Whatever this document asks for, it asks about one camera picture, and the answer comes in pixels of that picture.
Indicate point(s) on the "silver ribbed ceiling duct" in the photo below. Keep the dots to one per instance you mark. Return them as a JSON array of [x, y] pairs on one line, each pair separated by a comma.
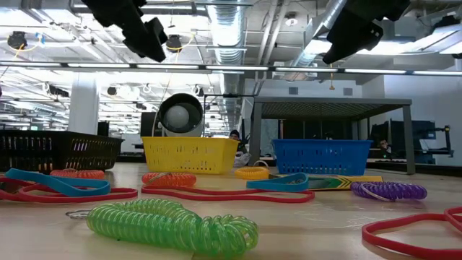
[[227, 36]]

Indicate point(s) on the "black desk monitor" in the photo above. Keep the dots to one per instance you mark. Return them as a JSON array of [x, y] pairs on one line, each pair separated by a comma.
[[422, 133]]

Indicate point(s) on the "yellow plastic basket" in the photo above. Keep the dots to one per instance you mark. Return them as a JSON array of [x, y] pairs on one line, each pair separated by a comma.
[[187, 155]]

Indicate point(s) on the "silver slanted ceiling duct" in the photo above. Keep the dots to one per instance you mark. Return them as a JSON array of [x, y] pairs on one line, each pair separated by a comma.
[[307, 57]]

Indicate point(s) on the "person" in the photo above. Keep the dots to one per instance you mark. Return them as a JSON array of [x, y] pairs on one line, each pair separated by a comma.
[[237, 141], [385, 146]]

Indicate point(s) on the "black box behind lamp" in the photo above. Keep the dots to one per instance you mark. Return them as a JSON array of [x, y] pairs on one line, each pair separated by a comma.
[[148, 124]]

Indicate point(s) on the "small black box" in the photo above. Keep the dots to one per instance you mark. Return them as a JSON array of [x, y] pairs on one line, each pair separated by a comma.
[[103, 129]]

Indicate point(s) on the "white cylinder spot lamp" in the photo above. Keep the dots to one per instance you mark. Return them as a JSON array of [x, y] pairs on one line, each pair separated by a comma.
[[180, 117]]

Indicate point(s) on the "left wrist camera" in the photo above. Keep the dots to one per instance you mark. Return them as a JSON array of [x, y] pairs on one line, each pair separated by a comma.
[[157, 30]]

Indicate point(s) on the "black plastic basket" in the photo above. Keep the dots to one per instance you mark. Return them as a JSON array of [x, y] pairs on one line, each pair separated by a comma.
[[101, 151]]

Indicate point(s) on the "black ceiling fixture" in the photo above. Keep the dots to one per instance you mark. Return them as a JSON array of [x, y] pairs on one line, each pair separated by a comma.
[[174, 42], [17, 39]]

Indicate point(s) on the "red rubber band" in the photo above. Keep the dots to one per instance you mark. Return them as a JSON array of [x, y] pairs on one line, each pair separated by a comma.
[[216, 197], [366, 232], [135, 193]]

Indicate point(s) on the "grey perforated metal shelf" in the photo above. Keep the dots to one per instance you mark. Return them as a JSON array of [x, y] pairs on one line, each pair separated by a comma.
[[325, 101]]

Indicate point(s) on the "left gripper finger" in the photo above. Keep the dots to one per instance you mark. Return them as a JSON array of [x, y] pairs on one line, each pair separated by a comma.
[[148, 45]]

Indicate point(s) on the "yellow green crayon box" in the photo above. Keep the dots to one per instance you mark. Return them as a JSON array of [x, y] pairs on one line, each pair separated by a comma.
[[343, 182]]

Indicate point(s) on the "long ceiling light strip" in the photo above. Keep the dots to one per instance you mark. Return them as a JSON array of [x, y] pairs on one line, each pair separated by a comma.
[[234, 68]]

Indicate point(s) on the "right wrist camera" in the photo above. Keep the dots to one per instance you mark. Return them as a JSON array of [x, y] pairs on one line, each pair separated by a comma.
[[373, 36]]

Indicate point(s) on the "blue plastic basket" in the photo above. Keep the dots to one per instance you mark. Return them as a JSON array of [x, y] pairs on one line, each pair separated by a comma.
[[321, 157]]

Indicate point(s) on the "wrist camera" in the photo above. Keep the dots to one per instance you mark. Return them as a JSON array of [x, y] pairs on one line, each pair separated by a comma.
[[157, 30], [373, 36]]

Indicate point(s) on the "blue rubber band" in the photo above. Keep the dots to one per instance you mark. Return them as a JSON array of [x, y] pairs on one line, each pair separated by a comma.
[[61, 186], [274, 187]]

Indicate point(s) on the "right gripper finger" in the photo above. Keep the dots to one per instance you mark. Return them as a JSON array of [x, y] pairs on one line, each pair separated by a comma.
[[346, 41]]

